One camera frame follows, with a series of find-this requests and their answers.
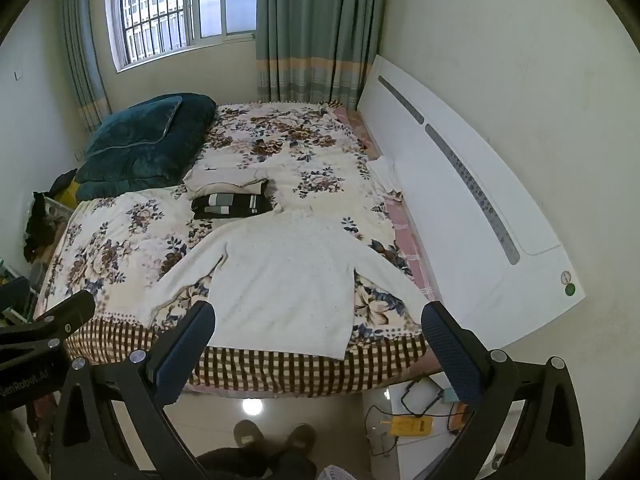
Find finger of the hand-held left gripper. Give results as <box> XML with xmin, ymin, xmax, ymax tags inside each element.
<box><xmin>30</xmin><ymin>290</ymin><xmax>96</xmax><ymax>347</ymax></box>

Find white knit sweater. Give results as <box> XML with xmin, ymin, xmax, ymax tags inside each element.
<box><xmin>137</xmin><ymin>210</ymin><xmax>428</xmax><ymax>361</ymax></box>

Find black charger cable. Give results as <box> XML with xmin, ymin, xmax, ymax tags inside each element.
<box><xmin>400</xmin><ymin>377</ymin><xmax>447</xmax><ymax>417</ymax></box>

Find floral bed blanket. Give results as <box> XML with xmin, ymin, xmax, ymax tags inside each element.
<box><xmin>32</xmin><ymin>101</ymin><xmax>436</xmax><ymax>361</ymax></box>

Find cream garment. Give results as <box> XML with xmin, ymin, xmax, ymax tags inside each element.
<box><xmin>182</xmin><ymin>152</ymin><xmax>271</xmax><ymax>198</ymax></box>

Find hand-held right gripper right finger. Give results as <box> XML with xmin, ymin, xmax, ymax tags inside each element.
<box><xmin>421</xmin><ymin>301</ymin><xmax>586</xmax><ymax>480</ymax></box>

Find narrow green striped curtain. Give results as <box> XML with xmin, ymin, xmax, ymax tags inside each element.
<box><xmin>57</xmin><ymin>0</ymin><xmax>113</xmax><ymax>133</ymax></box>

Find brown checked bed sheet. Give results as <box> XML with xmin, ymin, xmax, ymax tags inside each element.
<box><xmin>65</xmin><ymin>320</ymin><xmax>436</xmax><ymax>398</ymax></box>

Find person's right shoe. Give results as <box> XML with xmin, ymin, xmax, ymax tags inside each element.
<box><xmin>284</xmin><ymin>423</ymin><xmax>317</xmax><ymax>457</ymax></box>

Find white bed headboard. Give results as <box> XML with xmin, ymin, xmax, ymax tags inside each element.
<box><xmin>356</xmin><ymin>55</ymin><xmax>587</xmax><ymax>348</ymax></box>

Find teal pillow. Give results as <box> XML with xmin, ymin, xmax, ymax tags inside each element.
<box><xmin>75</xmin><ymin>92</ymin><xmax>218</xmax><ymax>202</ymax></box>

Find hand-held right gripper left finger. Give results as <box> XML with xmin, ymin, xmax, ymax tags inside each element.
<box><xmin>50</xmin><ymin>300</ymin><xmax>217</xmax><ymax>480</ymax></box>

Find pink bed sheet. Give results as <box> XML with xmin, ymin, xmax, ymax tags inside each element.
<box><xmin>332</xmin><ymin>105</ymin><xmax>443</xmax><ymax>301</ymax></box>

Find small white cloth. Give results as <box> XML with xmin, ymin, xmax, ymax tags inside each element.
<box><xmin>367</xmin><ymin>156</ymin><xmax>403</xmax><ymax>193</ymax></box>

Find yellow device with cables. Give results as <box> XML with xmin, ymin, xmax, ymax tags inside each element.
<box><xmin>362</xmin><ymin>374</ymin><xmax>503</xmax><ymax>480</ymax></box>

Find person's legs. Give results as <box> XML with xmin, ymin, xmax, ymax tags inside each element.
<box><xmin>195</xmin><ymin>447</ymin><xmax>319</xmax><ymax>480</ymax></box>

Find dark clothes pile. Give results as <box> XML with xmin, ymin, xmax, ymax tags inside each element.
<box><xmin>25</xmin><ymin>191</ymin><xmax>62</xmax><ymax>264</ymax></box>

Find barred window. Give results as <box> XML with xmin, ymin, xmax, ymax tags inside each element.
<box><xmin>105</xmin><ymin>0</ymin><xmax>261</xmax><ymax>73</ymax></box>

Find black patterned folded garment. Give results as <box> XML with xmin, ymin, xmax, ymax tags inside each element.
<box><xmin>191</xmin><ymin>192</ymin><xmax>275</xmax><ymax>221</ymax></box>

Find wide green striped curtain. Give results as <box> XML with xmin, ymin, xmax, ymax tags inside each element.
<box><xmin>255</xmin><ymin>0</ymin><xmax>391</xmax><ymax>111</ymax></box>

